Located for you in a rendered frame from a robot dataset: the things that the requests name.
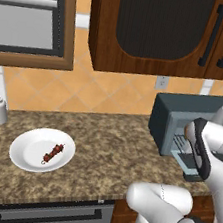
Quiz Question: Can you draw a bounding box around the toaster oven wire rack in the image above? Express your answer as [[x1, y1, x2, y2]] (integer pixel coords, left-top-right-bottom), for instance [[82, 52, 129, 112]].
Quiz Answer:
[[171, 132, 199, 156]]

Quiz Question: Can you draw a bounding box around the wide brown cupboard door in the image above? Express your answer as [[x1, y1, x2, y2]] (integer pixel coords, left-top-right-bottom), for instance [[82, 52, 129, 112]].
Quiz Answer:
[[79, 0, 223, 91]]

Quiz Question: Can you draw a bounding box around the black dishwasher handle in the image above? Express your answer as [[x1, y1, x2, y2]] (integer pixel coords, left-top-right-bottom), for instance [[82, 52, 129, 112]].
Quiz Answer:
[[0, 193, 104, 223]]

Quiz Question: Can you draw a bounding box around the brown kebab skewer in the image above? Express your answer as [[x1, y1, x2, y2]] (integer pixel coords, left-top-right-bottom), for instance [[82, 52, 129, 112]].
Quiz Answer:
[[40, 140, 66, 169]]

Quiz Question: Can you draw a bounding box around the white round plate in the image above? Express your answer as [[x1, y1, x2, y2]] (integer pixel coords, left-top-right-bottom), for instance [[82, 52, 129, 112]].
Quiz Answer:
[[6, 122, 79, 178]]

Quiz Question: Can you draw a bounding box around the grey dishwasher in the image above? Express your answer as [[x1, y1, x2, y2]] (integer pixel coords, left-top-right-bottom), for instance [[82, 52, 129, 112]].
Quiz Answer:
[[0, 183, 116, 223]]

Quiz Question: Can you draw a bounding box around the dark grey toaster oven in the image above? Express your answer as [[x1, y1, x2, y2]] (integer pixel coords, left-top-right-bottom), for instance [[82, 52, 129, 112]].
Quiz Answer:
[[140, 85, 223, 188]]

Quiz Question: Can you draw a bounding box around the white wall socket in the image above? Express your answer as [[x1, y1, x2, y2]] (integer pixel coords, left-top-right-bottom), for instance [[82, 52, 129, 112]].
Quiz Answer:
[[153, 74, 171, 93]]

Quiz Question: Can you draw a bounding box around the wooden framed window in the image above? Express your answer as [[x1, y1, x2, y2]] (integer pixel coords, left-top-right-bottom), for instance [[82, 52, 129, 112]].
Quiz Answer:
[[0, 0, 85, 77]]

